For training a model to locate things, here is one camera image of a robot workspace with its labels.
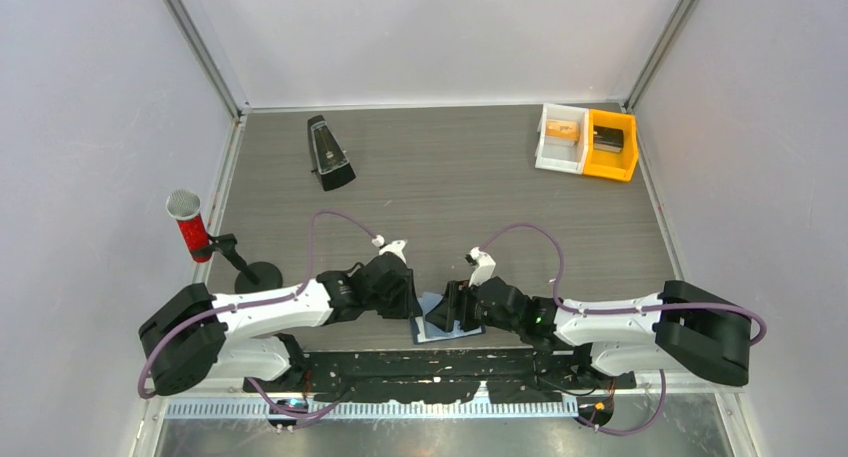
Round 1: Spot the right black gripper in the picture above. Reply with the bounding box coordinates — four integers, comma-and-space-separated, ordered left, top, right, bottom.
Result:
425, 278, 522, 334

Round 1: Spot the blue leather card holder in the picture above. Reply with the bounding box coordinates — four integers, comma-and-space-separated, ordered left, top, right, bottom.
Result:
410, 292, 486, 345

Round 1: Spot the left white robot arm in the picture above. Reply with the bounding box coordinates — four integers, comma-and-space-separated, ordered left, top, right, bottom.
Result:
137, 252, 416, 399

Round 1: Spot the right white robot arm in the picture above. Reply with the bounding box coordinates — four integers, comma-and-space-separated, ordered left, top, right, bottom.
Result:
423, 277, 762, 388

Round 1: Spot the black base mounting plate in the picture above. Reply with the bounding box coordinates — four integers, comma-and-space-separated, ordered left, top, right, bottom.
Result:
263, 348, 635, 404

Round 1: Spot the red microphone with stand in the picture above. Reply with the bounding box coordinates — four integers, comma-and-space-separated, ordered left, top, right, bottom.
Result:
166, 189, 284, 293

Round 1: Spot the black metronome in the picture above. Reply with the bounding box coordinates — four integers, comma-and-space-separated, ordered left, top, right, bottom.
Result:
307, 115, 356, 192

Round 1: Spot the white plastic bin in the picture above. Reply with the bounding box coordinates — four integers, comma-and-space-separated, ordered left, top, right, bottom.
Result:
534, 103, 590, 175

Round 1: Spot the yellow plastic bin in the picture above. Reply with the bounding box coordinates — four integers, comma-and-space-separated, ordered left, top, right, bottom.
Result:
583, 109, 639, 182

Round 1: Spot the black box in bin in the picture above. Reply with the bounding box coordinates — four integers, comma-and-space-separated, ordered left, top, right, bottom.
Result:
592, 126, 625, 153

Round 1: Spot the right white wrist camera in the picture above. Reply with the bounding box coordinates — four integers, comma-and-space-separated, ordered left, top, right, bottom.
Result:
465, 247, 496, 287

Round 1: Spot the slotted aluminium rail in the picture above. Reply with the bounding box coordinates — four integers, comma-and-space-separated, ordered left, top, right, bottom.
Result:
164, 396, 578, 420

